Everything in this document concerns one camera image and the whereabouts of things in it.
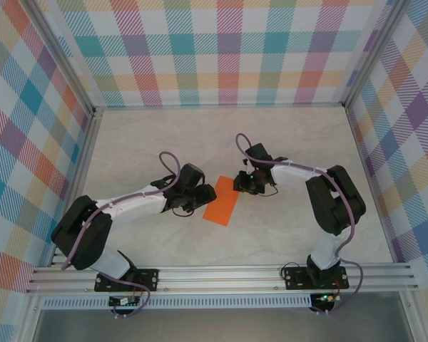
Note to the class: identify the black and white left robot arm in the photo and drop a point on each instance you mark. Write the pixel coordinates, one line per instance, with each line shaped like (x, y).
(82, 231)

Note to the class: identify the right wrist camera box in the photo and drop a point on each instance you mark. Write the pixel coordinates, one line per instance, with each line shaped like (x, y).
(245, 162)

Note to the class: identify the aluminium side rail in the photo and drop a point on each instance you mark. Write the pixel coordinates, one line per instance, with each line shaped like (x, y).
(83, 160)

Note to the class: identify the aluminium back rail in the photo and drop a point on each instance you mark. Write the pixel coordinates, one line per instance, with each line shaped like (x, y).
(217, 105)

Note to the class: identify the orange paper sheet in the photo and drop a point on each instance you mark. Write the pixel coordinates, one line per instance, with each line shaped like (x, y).
(221, 208)

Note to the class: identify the grey metal panel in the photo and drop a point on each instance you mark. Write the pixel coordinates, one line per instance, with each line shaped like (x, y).
(217, 326)

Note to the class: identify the aluminium mounting rail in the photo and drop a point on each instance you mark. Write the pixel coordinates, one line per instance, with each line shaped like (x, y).
(217, 279)

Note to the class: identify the aluminium frame leg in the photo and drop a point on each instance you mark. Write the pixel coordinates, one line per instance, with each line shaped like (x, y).
(413, 320)
(30, 324)

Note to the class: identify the aluminium frame post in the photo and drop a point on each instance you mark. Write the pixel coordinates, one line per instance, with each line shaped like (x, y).
(64, 53)
(374, 53)

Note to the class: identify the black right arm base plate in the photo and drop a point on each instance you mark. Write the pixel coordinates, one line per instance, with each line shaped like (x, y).
(296, 279)

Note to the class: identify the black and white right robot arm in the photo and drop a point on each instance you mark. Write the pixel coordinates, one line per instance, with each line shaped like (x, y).
(335, 203)

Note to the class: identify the small circuit board with led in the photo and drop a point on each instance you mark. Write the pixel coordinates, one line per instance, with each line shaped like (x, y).
(324, 298)

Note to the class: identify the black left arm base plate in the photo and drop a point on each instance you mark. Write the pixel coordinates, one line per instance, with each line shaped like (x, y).
(150, 279)

